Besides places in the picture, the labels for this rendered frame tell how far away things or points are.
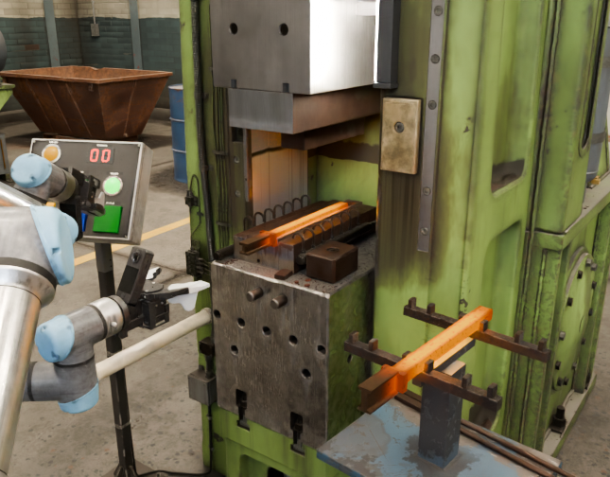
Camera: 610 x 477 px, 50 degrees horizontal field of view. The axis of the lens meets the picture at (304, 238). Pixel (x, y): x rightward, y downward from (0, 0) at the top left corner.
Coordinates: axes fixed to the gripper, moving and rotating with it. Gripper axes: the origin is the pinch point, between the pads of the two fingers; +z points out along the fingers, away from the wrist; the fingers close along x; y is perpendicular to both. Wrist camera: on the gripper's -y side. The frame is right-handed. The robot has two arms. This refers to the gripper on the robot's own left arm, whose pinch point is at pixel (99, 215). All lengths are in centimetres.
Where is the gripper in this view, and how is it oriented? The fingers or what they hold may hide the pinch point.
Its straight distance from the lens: 182.0
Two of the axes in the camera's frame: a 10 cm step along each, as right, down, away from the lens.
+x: -9.8, -0.6, 1.7
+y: 0.9, -9.8, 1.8
